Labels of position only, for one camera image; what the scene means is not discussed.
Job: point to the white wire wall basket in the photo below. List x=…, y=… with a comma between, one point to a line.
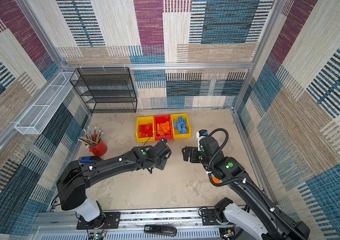
x=37, y=117

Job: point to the left yellow plastic bin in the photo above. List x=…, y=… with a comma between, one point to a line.
x=144, y=121

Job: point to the red plastic bin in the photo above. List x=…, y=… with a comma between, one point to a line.
x=163, y=119

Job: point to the orange lego brick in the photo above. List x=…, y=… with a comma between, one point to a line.
x=216, y=181

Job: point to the yellow plastic bin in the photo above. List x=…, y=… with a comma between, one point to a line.
x=144, y=121
x=176, y=133

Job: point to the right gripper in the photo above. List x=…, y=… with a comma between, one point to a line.
x=194, y=154

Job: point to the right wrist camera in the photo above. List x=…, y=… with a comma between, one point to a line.
x=200, y=135

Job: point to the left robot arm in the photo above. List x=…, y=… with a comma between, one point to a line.
x=78, y=177

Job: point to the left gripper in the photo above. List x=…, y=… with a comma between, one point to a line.
x=163, y=167

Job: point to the right yellow plastic bin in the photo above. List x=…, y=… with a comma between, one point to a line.
x=176, y=133

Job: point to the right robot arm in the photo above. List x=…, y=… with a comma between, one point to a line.
x=263, y=219

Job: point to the red metal pencil cup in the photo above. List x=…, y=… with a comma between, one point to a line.
x=93, y=141

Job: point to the blue lego brick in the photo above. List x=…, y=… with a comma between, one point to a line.
x=181, y=125

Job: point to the black wire mesh shelf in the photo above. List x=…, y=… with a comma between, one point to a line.
x=105, y=90

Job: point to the black remote on rail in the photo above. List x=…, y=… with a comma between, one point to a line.
x=160, y=230

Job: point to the blue stapler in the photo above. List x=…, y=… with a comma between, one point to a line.
x=89, y=160

